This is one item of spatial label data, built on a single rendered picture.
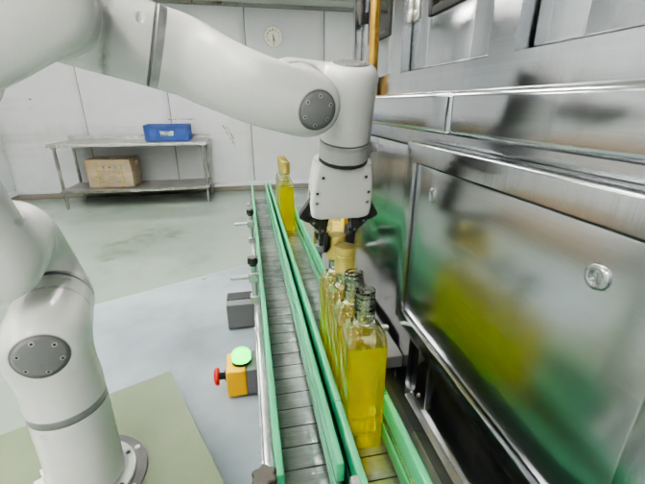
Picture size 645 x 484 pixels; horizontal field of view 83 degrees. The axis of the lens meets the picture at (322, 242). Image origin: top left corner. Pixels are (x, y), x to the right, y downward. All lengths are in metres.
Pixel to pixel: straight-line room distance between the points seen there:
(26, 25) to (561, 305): 0.50
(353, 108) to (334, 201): 0.15
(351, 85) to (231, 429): 0.69
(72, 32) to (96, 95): 6.21
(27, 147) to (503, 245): 6.87
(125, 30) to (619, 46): 0.43
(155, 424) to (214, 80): 0.60
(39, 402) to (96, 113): 6.15
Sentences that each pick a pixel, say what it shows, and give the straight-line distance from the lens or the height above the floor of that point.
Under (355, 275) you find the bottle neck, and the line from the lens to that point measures 0.54.
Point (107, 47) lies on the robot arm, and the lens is 0.45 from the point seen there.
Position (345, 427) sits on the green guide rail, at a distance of 0.56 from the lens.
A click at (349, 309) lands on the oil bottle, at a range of 0.56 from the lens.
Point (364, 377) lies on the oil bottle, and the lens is 0.55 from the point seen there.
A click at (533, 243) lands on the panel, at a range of 0.42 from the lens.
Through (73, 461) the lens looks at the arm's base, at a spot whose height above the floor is 0.93.
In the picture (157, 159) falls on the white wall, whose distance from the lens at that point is 6.47.
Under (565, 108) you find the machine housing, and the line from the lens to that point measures 0.40.
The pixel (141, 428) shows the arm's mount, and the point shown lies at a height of 0.84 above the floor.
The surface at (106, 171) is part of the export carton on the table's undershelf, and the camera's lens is 6.02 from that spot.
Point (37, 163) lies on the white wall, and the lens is 7.03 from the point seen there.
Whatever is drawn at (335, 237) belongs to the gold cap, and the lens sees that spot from 0.63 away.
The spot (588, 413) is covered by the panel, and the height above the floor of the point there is 1.13.
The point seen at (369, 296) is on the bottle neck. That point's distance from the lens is 0.49.
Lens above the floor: 1.38
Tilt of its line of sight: 21 degrees down
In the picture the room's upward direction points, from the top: straight up
